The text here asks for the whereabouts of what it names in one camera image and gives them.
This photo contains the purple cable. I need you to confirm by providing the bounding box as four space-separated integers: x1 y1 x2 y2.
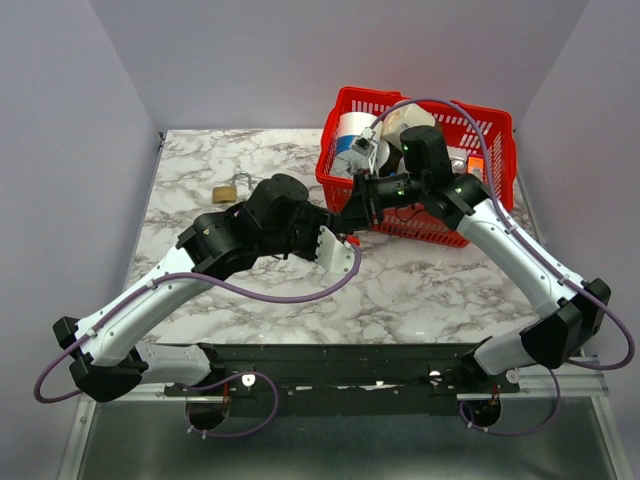
369 98 636 371
33 242 364 404

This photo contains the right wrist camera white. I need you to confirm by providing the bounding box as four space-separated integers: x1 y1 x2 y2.
348 127 379 175

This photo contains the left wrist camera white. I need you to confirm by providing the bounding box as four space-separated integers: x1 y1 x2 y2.
314 226 355 275

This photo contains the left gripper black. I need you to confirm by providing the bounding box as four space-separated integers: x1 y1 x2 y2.
259 204 342 267

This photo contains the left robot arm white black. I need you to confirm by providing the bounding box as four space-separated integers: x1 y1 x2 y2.
53 174 332 402

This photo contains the grey wrapped paper roll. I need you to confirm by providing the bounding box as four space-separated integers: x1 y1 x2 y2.
329 149 369 178

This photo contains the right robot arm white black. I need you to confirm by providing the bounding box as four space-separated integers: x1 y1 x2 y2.
334 125 611 392

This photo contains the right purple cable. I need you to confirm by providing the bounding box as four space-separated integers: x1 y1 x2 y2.
369 98 636 371

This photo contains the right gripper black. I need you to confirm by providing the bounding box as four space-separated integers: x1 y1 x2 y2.
336 168 426 234

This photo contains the brass padlock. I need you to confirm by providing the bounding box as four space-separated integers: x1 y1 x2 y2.
212 171 253 204

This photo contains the red plastic shopping basket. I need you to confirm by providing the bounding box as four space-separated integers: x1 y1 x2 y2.
315 86 517 248

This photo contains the orange box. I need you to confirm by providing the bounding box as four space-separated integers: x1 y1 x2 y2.
467 154 485 181

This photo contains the black mounting rail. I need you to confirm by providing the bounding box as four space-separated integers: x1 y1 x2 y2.
164 343 520 418

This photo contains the white blue paper roll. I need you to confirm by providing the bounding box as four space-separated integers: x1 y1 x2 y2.
335 112 381 155

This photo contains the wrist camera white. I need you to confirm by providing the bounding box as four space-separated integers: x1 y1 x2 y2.
348 127 379 175
314 226 355 275

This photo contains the silver can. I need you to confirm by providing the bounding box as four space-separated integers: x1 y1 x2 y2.
450 159 467 174

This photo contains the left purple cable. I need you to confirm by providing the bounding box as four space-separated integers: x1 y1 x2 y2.
33 242 364 404

